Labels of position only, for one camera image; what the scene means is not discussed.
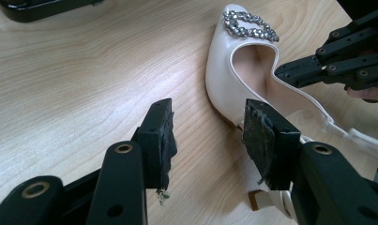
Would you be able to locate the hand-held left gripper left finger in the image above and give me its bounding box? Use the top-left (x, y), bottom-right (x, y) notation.
top-left (84, 97), bottom-right (178, 225)

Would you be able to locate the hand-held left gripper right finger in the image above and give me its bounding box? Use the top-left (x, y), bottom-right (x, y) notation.
top-left (242, 98), bottom-right (378, 225)

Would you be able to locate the white heeled shoe with rhinestone buckle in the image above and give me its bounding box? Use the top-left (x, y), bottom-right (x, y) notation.
top-left (204, 3), bottom-right (378, 219)

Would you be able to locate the red and black shoe rack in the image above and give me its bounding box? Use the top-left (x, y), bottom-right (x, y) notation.
top-left (0, 0), bottom-right (105, 23)

